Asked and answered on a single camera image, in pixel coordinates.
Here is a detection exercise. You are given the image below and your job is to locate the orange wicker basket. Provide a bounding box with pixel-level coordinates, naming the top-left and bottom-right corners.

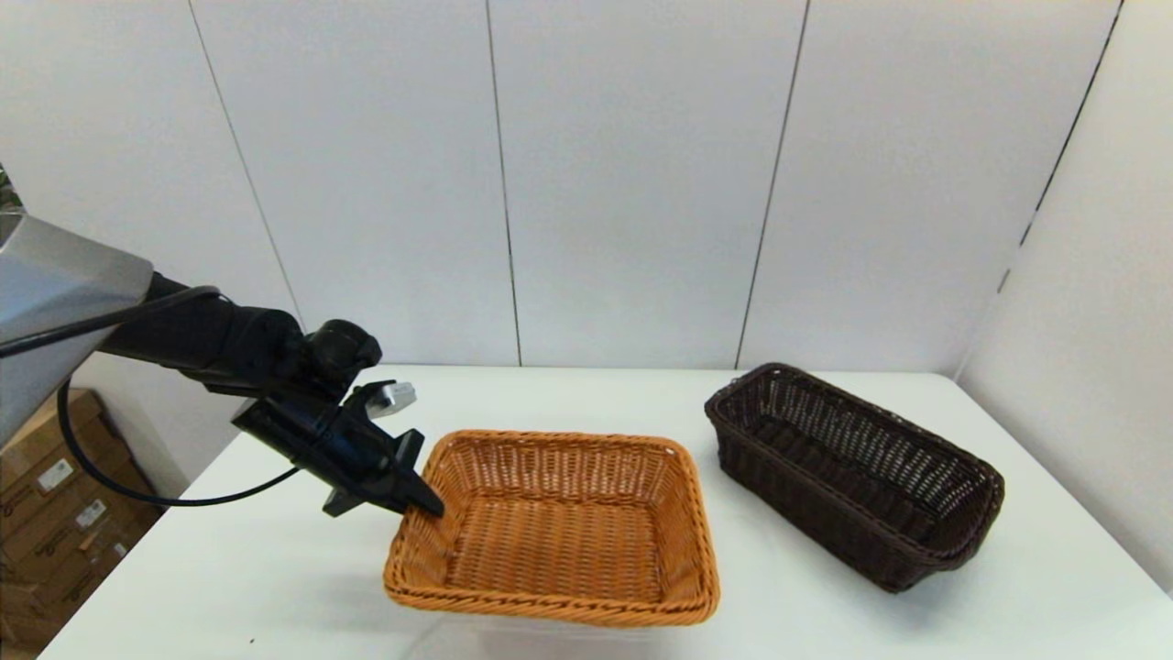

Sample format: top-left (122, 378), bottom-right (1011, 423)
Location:
top-left (383, 429), bottom-right (721, 628)

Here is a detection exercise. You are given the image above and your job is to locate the dark brown wicker basket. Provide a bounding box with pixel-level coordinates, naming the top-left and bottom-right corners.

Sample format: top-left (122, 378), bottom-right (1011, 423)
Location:
top-left (704, 364), bottom-right (1005, 593)

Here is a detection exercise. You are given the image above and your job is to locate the brown cardboard box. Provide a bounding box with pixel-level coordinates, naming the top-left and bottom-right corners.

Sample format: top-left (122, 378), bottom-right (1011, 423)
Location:
top-left (0, 458), bottom-right (152, 574)
top-left (0, 390), bottom-right (125, 519)
top-left (0, 504), bottom-right (166, 633)

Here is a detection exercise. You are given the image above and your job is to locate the dark shelf with green plant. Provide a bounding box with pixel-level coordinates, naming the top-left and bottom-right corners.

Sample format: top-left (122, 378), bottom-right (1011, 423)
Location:
top-left (0, 163), bottom-right (30, 223)

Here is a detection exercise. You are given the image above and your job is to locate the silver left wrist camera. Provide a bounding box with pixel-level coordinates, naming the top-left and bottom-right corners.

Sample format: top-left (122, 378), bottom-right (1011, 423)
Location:
top-left (365, 380), bottom-right (418, 420)

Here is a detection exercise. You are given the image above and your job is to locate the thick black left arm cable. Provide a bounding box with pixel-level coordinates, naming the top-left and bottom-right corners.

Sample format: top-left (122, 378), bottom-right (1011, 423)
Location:
top-left (0, 286), bottom-right (303, 507)

